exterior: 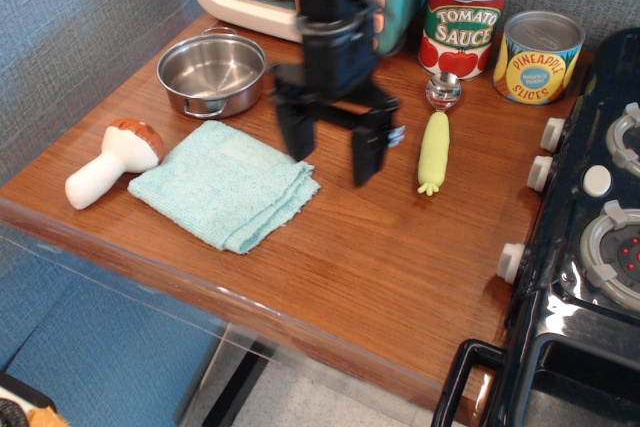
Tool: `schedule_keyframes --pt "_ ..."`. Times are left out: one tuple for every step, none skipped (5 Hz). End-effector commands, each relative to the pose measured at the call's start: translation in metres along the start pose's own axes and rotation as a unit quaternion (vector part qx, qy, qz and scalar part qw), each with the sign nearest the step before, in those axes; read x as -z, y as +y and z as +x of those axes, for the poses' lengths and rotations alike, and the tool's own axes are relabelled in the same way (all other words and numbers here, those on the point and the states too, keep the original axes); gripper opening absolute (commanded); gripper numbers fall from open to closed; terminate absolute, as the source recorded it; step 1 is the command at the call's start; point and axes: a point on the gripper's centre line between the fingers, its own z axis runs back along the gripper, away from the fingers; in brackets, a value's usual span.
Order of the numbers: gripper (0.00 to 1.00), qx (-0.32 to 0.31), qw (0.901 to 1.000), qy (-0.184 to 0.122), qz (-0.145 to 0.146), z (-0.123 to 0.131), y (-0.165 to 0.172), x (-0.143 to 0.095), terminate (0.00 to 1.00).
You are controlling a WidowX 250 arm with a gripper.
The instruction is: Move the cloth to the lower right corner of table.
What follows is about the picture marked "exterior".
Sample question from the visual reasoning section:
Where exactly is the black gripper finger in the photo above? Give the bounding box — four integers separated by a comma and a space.
276, 104, 316, 161
352, 125, 389, 187

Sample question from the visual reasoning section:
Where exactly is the orange black object bottom left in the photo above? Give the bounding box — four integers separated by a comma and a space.
1, 372, 69, 427

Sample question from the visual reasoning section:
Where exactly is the black toy stove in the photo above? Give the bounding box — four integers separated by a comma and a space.
432, 28, 639, 426

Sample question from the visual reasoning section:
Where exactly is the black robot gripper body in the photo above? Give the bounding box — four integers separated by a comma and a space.
271, 16, 400, 147

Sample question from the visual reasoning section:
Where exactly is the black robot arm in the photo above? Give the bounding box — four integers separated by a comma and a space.
271, 0, 404, 186

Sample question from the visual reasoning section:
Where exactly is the tomato sauce can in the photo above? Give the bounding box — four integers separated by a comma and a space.
419, 0, 506, 80

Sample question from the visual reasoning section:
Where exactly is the pineapple slices can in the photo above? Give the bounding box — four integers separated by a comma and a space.
493, 10, 585, 106

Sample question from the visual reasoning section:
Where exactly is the spoon with yellow-green handle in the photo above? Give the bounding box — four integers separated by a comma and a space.
417, 72, 462, 196

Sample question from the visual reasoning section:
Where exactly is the plush brown white mushroom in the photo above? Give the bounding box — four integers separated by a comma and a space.
65, 118, 166, 210

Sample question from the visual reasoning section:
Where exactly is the light teal cloth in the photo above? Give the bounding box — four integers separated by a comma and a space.
128, 121, 320, 254

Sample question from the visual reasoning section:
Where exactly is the small steel pot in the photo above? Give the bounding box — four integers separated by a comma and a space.
156, 27, 268, 120

